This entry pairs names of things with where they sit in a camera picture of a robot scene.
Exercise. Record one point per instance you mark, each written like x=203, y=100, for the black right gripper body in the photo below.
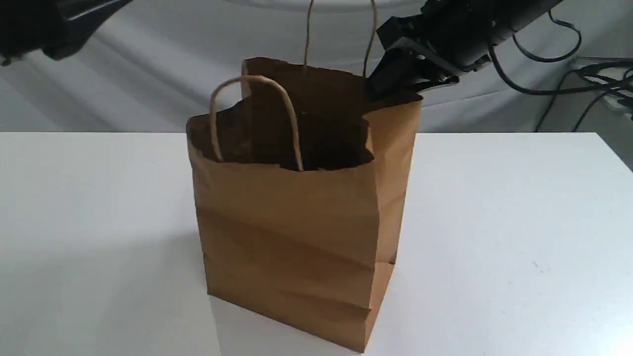
x=453, y=35

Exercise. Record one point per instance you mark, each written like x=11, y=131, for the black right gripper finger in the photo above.
x=415, y=67

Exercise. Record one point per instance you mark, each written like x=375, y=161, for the brown paper shopping bag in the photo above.
x=300, y=182

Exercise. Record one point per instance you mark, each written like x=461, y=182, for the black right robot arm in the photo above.
x=510, y=16

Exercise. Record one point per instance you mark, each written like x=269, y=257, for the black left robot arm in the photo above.
x=58, y=28

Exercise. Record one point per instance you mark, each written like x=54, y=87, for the grey draped backdrop cloth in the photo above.
x=155, y=63

